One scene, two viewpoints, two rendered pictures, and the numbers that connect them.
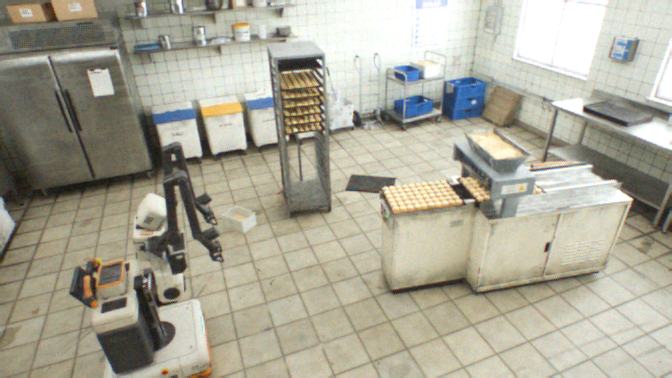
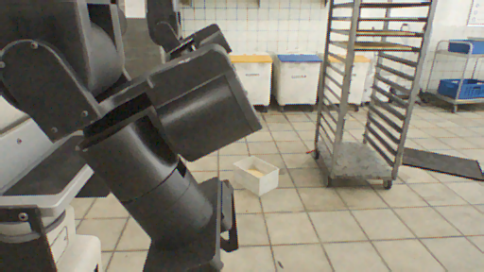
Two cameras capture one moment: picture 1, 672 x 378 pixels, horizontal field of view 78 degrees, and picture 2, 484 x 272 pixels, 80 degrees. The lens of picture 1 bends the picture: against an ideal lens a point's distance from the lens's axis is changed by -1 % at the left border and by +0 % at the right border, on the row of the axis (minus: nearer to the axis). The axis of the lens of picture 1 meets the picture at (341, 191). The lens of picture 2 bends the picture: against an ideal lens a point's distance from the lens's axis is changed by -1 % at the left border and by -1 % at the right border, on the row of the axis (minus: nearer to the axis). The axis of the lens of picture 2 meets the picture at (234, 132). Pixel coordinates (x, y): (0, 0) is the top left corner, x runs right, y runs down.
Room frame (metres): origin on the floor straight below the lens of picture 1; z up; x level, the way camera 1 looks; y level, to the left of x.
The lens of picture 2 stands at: (1.87, 0.71, 1.25)
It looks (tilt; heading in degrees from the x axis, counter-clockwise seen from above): 22 degrees down; 17
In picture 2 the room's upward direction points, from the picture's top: straight up
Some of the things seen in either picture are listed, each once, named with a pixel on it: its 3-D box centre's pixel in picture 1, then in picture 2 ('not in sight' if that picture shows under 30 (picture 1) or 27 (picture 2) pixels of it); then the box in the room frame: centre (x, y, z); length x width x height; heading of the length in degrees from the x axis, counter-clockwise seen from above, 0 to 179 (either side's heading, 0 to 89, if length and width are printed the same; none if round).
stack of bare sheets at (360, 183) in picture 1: (371, 183); (440, 161); (4.66, -0.39, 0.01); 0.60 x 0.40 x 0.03; 77
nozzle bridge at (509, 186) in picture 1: (488, 176); not in sight; (2.98, -1.22, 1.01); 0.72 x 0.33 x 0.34; 11
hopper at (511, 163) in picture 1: (493, 150); not in sight; (2.98, -1.22, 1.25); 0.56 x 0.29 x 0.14; 11
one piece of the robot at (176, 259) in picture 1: (174, 249); (51, 185); (2.16, 1.11, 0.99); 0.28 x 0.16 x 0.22; 21
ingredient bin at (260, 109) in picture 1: (267, 121); (294, 81); (6.04, 1.11, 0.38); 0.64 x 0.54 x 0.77; 20
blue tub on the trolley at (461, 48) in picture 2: (406, 73); (466, 46); (6.70, -1.10, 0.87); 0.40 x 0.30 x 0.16; 24
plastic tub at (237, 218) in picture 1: (239, 219); (255, 175); (3.83, 1.14, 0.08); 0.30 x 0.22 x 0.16; 57
